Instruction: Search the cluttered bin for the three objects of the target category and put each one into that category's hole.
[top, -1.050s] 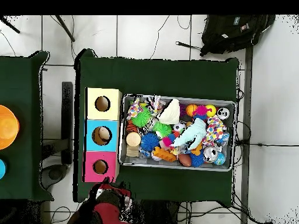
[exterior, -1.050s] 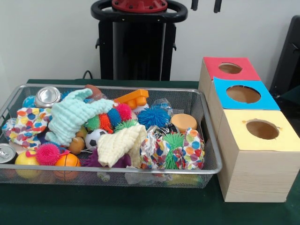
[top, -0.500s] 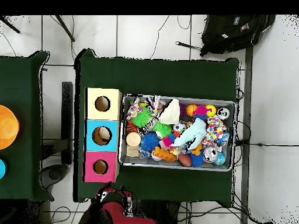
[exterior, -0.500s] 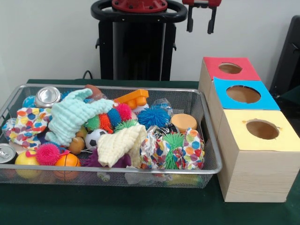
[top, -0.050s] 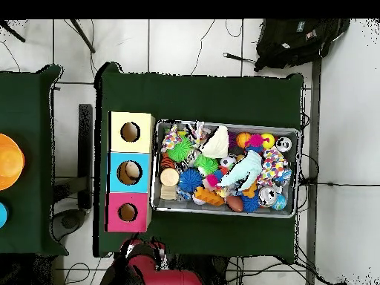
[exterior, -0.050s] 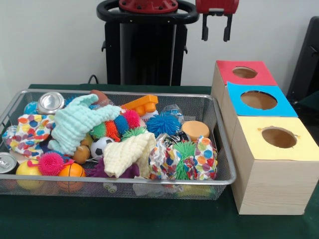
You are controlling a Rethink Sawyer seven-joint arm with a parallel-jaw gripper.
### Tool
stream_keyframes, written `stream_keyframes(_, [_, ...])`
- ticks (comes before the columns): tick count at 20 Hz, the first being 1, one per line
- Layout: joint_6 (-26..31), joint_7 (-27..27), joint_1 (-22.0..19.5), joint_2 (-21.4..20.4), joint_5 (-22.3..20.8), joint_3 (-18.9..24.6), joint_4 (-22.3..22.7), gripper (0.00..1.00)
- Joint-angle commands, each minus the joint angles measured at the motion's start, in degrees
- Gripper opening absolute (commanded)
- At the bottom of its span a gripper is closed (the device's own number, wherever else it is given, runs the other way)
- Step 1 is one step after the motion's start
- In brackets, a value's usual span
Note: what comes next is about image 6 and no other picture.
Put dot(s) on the pink spiky ball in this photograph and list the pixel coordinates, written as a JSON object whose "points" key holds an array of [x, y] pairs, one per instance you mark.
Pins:
{"points": [[51, 164]]}

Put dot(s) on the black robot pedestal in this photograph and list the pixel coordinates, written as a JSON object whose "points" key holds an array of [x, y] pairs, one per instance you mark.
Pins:
{"points": [[144, 50]]}

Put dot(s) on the wooden box with three holes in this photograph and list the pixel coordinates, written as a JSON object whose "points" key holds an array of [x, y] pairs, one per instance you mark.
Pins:
{"points": [[274, 184]]}

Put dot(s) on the clear mesh bin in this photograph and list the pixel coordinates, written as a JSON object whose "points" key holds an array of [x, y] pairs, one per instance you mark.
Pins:
{"points": [[222, 144]]}

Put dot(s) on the silver drink can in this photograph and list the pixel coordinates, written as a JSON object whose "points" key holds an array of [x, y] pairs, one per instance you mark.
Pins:
{"points": [[50, 102]]}

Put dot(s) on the mint green cloth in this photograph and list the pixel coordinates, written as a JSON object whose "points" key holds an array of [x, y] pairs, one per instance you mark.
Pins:
{"points": [[75, 127]]}

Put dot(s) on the small soccer ball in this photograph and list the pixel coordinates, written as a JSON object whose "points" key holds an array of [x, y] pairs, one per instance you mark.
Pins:
{"points": [[101, 148]]}

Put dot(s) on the black upright panel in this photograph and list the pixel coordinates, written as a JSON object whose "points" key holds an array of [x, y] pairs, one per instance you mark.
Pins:
{"points": [[306, 64]]}

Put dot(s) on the dark green tablecloth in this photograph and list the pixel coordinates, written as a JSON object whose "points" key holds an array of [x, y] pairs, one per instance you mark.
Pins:
{"points": [[124, 219]]}

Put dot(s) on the green spiky ball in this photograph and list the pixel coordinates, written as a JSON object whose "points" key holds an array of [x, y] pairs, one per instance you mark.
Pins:
{"points": [[184, 151]]}

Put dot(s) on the blue spiky ball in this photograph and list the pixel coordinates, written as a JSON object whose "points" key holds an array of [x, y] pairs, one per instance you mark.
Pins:
{"points": [[163, 124]]}

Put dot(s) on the cream yellow cloth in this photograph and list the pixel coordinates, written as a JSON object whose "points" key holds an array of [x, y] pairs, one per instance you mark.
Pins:
{"points": [[124, 154]]}

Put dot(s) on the small orange basketball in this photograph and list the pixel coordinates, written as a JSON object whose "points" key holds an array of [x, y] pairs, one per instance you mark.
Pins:
{"points": [[72, 172]]}

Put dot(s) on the orange plastic toy brick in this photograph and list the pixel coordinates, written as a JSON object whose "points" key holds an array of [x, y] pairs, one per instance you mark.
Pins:
{"points": [[142, 104]]}

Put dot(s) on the polka-dot cloth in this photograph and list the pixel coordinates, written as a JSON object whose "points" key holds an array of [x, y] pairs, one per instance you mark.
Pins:
{"points": [[32, 130]]}

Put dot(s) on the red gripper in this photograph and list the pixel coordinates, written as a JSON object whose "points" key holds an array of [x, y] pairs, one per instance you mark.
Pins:
{"points": [[217, 5]]}

